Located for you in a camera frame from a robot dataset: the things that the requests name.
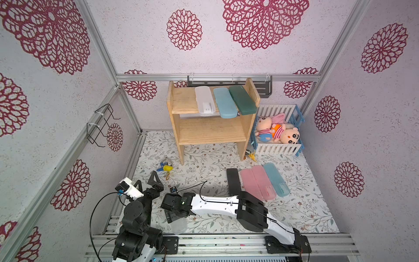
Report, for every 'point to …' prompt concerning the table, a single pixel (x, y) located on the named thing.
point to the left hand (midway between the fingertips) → (149, 176)
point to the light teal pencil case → (281, 186)
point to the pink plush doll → (264, 127)
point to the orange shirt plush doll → (285, 133)
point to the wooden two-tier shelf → (191, 129)
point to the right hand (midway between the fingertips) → (179, 209)
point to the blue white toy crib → (280, 114)
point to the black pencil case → (233, 182)
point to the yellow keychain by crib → (252, 156)
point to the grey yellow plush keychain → (166, 166)
